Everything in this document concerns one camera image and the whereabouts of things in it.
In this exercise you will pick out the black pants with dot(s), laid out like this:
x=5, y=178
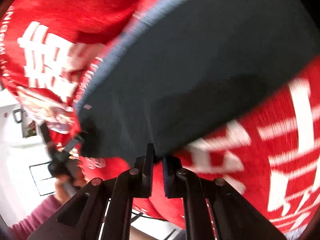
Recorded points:
x=187, y=67

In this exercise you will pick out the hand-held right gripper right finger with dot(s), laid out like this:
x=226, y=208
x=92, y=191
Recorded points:
x=167, y=180

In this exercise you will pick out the flower picture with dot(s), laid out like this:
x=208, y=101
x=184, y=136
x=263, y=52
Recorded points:
x=30, y=128

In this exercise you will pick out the person's left hand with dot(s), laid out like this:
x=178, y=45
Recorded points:
x=60, y=187

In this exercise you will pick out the black framed panel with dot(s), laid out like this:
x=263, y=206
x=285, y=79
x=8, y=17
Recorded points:
x=41, y=180

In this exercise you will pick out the red printed sofa cover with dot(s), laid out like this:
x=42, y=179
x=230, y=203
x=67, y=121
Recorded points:
x=75, y=5

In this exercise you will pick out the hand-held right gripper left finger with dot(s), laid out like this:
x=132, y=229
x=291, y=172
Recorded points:
x=148, y=175

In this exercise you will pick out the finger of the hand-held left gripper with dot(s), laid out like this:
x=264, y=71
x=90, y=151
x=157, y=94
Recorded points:
x=45, y=135
x=73, y=142

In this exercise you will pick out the printed pillow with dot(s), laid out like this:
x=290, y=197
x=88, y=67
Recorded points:
x=47, y=110

